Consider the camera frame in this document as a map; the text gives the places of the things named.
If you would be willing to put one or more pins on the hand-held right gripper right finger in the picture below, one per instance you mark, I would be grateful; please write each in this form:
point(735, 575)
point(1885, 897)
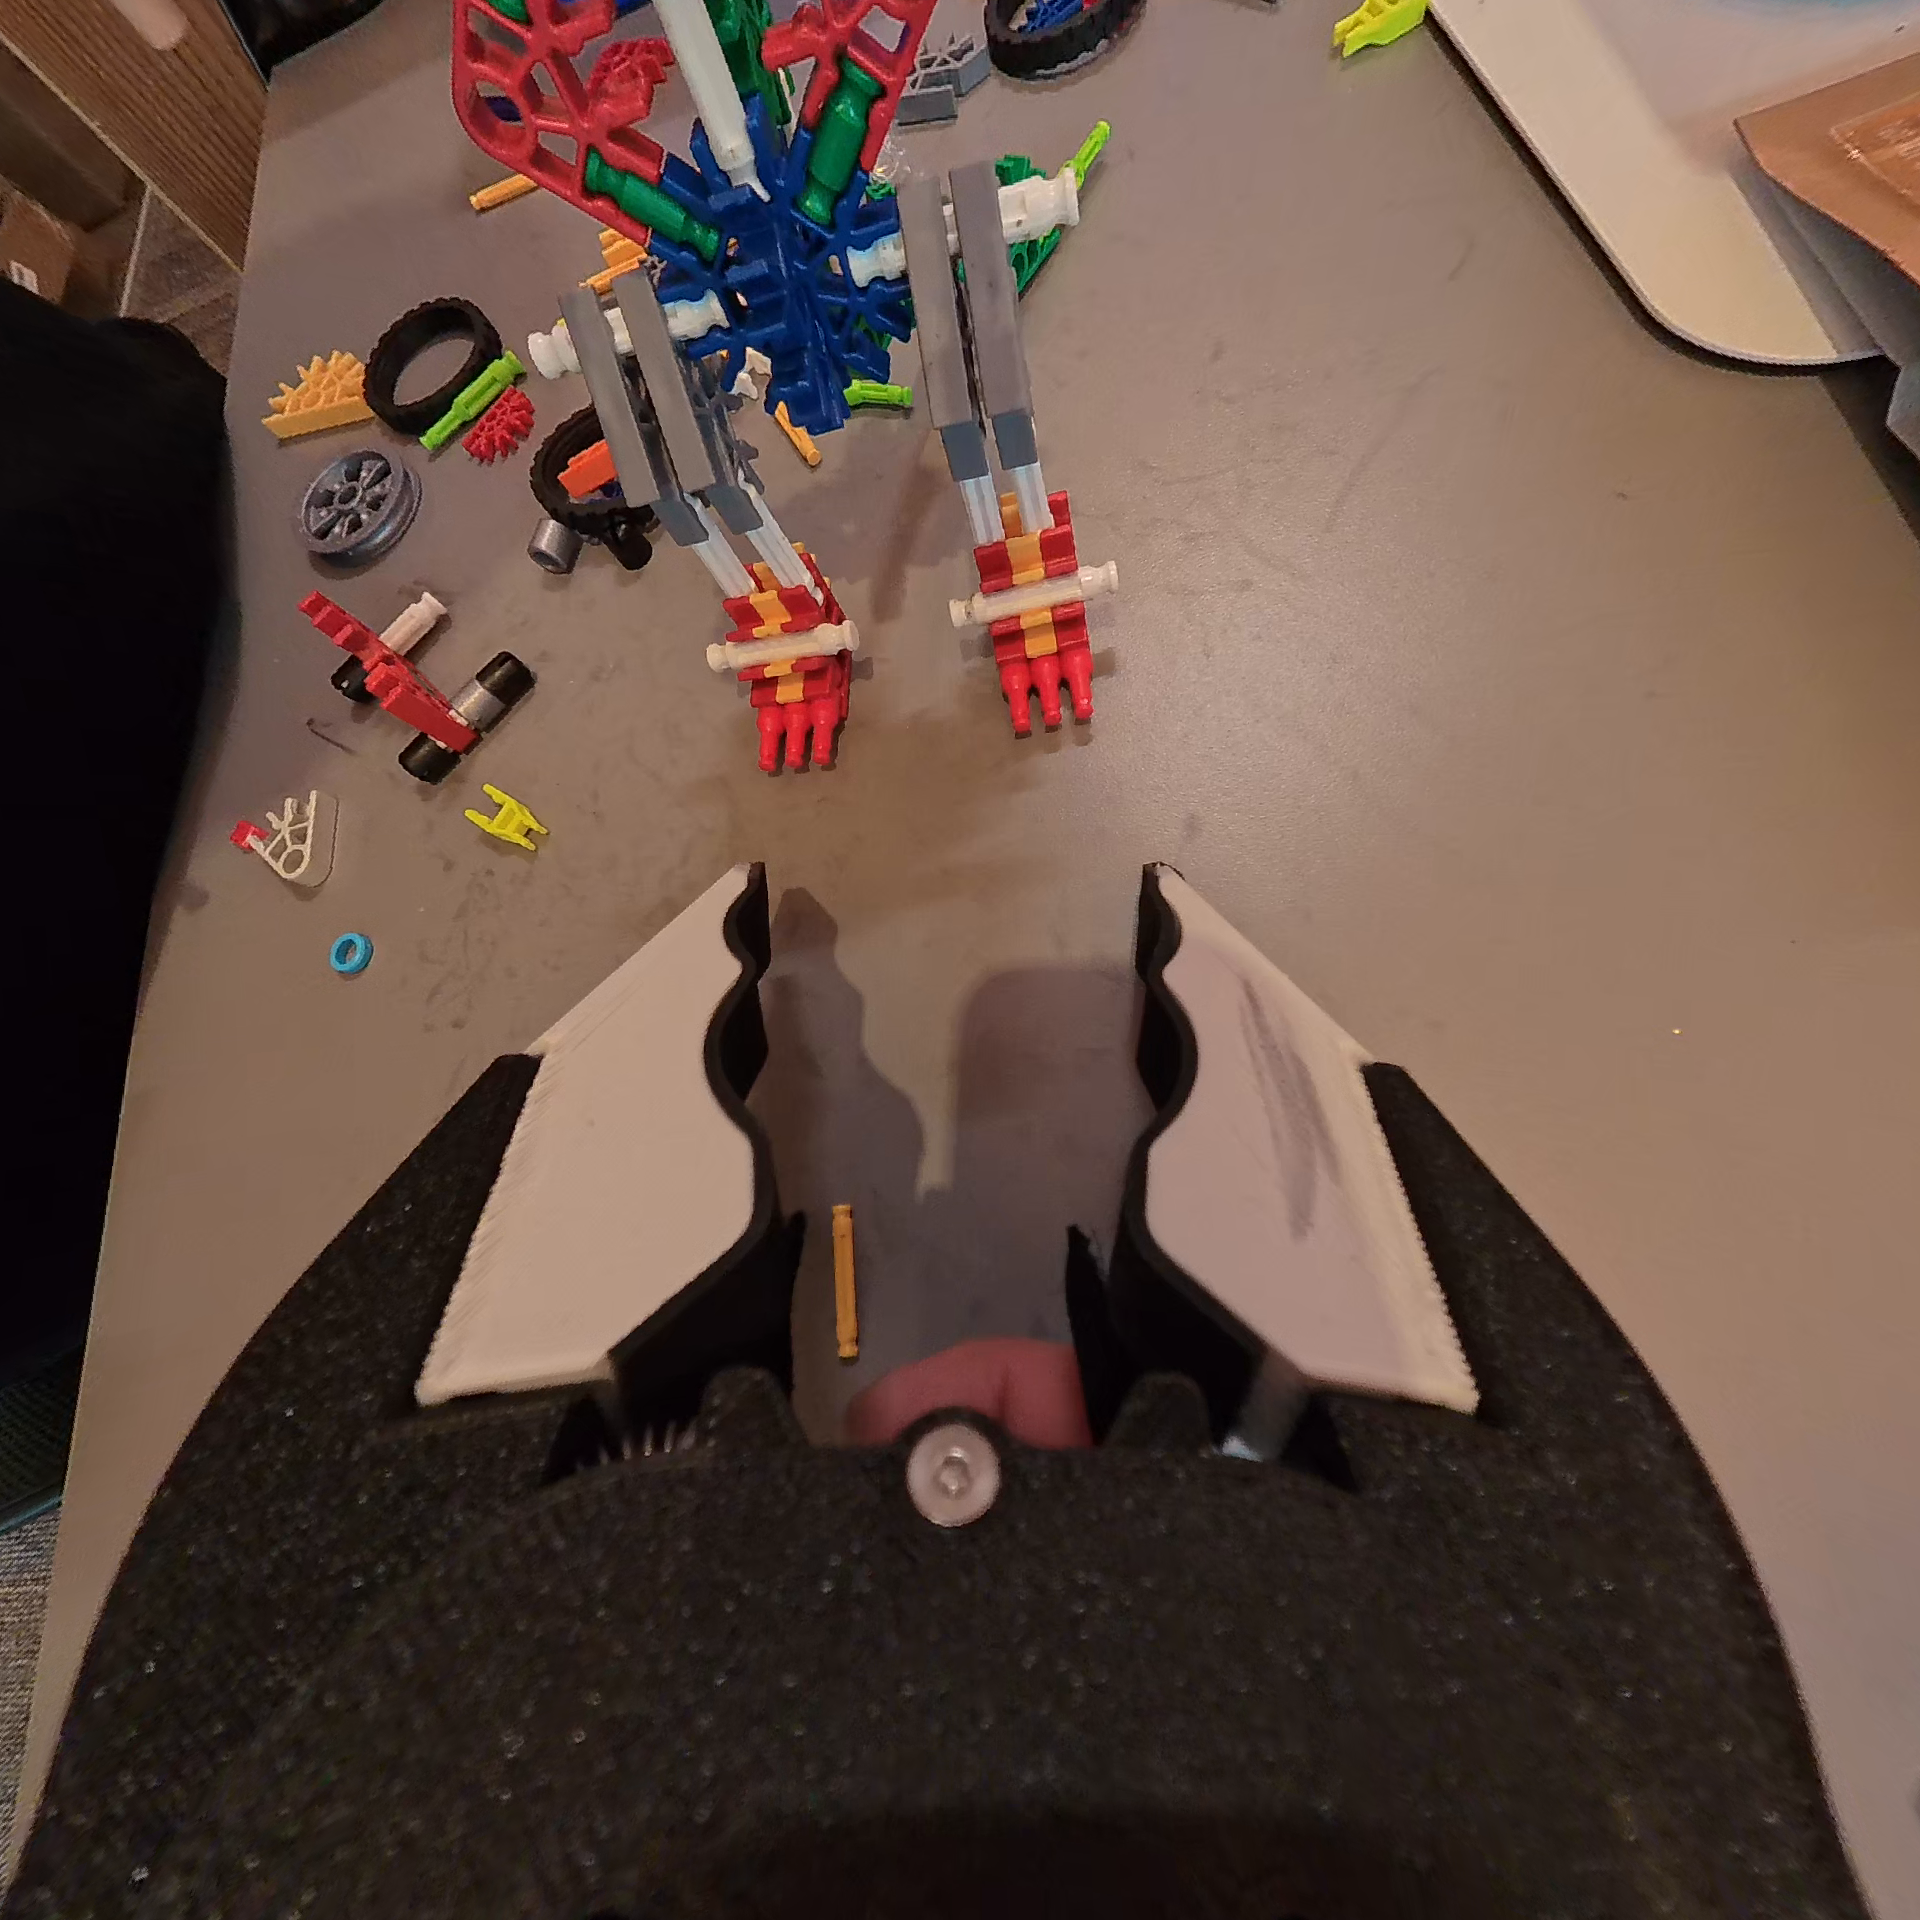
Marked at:
point(1273, 1199)

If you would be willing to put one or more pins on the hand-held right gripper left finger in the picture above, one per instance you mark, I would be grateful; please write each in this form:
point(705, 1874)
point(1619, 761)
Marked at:
point(598, 1199)

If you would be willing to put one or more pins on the short orange toy rod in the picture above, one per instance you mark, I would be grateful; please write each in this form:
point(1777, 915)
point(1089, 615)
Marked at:
point(504, 192)
point(842, 1285)
point(801, 438)

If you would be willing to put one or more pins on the pink rounded object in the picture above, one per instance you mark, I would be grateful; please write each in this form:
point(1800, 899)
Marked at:
point(973, 1372)

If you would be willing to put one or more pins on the yellow toy clip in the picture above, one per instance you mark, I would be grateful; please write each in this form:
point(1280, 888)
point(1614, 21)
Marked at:
point(1374, 29)
point(504, 817)

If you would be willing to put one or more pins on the white toy connector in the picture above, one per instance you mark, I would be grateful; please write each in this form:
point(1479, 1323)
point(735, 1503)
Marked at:
point(301, 858)

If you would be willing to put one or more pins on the red toy assembly black wheels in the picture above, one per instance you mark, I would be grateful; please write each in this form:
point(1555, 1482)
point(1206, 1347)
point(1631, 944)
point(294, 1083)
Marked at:
point(413, 691)

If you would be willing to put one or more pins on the small black toy connector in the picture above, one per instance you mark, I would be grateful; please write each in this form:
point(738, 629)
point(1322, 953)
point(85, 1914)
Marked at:
point(631, 552)

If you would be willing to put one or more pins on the grey toy spacer cylinder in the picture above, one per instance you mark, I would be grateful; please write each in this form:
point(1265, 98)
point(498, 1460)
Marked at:
point(557, 547)

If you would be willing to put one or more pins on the black toy tire blue hub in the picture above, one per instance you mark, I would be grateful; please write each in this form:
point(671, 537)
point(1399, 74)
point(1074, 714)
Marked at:
point(542, 483)

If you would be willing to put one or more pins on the orange-red ladder toy connector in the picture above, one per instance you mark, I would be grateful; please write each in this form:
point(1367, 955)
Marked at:
point(586, 474)

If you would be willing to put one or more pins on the grey toy wheel hub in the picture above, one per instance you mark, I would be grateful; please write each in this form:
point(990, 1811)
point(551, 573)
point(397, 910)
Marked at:
point(388, 487)

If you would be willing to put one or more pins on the small red toy connector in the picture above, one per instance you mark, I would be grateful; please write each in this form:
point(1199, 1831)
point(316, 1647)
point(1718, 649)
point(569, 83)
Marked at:
point(500, 428)

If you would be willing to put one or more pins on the lime green toy rod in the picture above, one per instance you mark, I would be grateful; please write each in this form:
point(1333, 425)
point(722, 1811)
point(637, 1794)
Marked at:
point(467, 405)
point(883, 398)

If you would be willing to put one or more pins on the orange half-round toy connector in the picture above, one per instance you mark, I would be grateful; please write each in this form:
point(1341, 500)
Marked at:
point(307, 412)

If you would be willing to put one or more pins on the empty black toy tire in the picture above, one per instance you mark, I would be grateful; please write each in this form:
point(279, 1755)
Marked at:
point(382, 378)

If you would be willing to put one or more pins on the orange snowflake toy connector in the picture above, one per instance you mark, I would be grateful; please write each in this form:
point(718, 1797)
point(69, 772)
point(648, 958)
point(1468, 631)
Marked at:
point(618, 263)

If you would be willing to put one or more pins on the large colourful toy construction model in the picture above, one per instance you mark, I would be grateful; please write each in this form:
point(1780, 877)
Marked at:
point(780, 255)

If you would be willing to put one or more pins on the white board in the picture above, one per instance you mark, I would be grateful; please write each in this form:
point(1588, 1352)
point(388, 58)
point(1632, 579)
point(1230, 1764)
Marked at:
point(1632, 166)

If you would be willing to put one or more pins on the small black tire colourful hub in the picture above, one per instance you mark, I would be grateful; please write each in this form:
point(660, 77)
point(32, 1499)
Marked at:
point(1059, 70)

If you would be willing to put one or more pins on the wooden cabinet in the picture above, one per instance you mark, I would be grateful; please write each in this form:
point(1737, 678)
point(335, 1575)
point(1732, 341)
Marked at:
point(151, 91)

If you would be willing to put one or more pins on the printed cardboard toy box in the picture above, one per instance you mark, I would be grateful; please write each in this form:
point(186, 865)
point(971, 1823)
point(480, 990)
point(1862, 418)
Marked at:
point(1853, 153)

